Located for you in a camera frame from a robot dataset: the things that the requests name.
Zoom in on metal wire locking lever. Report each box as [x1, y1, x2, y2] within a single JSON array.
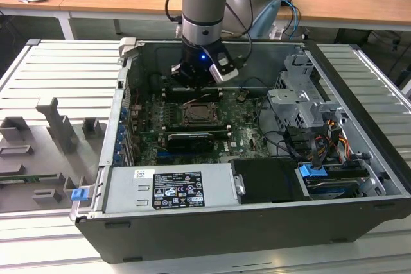
[[188, 93, 213, 103]]

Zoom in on metal socket cover frame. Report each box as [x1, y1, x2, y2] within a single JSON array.
[[181, 102, 216, 126]]

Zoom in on RAM slot white clips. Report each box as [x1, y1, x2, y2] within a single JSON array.
[[162, 92, 224, 99], [165, 124, 232, 130], [162, 86, 224, 92], [165, 130, 232, 137]]

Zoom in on CPU socket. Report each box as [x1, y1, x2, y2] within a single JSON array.
[[179, 100, 218, 126]]

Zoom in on black graphics card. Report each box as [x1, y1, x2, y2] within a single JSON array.
[[166, 132, 214, 155]]

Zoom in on green motherboard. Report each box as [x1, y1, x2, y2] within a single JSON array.
[[130, 89, 274, 166]]

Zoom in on silver metal drive cage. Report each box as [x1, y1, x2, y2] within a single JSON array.
[[266, 53, 351, 133]]

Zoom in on black plastic shroud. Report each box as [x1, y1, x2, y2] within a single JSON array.
[[230, 157, 312, 205]]

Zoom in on grey power supply unit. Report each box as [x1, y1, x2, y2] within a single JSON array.
[[104, 162, 241, 214]]

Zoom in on hard disk in blue carrier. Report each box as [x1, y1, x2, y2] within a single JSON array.
[[297, 163, 367, 200]]

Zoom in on open black PC case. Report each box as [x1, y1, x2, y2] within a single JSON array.
[[70, 37, 411, 264]]

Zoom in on grey parts rack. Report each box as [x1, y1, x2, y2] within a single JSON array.
[[0, 96, 109, 214]]

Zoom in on black flat data wire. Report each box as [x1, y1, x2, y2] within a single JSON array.
[[310, 137, 323, 171]]

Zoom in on coloured power wires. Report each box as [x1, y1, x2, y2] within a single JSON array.
[[316, 119, 353, 161]]

